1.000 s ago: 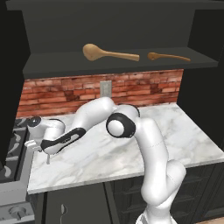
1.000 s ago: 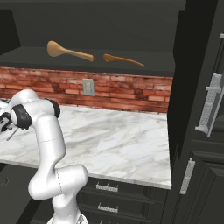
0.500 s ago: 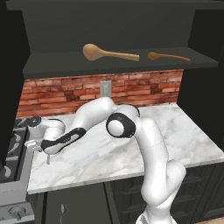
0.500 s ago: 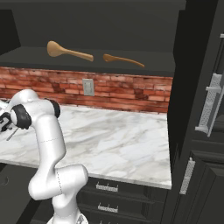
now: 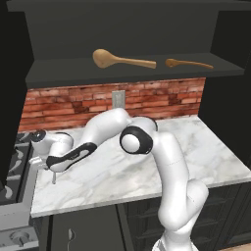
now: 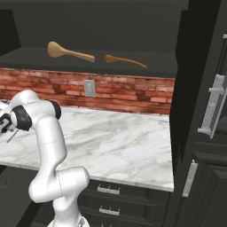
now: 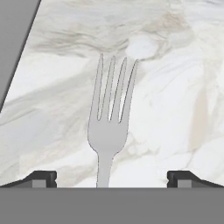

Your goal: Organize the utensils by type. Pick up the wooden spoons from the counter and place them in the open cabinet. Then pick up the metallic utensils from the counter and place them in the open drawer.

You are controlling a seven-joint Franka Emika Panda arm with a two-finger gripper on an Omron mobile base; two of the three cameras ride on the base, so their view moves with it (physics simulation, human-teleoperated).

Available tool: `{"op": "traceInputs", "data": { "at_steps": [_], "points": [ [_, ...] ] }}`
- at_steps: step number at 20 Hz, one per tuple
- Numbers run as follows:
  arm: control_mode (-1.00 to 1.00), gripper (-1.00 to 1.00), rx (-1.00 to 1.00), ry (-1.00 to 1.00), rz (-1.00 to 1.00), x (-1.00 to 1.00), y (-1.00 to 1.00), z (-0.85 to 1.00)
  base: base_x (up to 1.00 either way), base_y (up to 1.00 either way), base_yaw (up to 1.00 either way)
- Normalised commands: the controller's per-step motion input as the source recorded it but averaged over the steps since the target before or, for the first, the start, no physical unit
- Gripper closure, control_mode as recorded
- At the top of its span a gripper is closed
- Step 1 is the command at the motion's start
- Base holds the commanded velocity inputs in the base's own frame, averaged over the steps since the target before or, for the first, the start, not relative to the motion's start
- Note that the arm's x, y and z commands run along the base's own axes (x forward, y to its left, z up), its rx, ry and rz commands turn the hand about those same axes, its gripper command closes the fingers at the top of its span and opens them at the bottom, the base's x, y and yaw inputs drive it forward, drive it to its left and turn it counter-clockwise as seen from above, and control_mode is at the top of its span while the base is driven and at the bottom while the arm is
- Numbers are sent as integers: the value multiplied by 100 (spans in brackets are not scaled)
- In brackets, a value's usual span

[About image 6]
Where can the dark lower cabinet door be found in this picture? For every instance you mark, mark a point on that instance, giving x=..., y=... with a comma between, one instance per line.
x=207, y=189

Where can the dark tall cabinet door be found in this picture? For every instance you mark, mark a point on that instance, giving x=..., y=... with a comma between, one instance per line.
x=195, y=59

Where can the dark open wall cabinet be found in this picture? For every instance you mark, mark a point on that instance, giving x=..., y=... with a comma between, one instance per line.
x=124, y=26

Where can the small wooden spoon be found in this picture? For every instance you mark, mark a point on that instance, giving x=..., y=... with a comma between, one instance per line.
x=118, y=59

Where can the metallic utensil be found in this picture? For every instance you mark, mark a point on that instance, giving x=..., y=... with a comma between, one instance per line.
x=13, y=136

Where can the dark drawer front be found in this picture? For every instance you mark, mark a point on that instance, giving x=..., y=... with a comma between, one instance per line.
x=133, y=193
x=133, y=212

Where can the grey wall outlet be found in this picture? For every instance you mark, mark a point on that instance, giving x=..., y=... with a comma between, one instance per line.
x=89, y=88

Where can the large wooden spoon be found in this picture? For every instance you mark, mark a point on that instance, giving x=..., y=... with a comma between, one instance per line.
x=57, y=50

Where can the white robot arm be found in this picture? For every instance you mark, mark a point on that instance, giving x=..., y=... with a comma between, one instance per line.
x=49, y=139

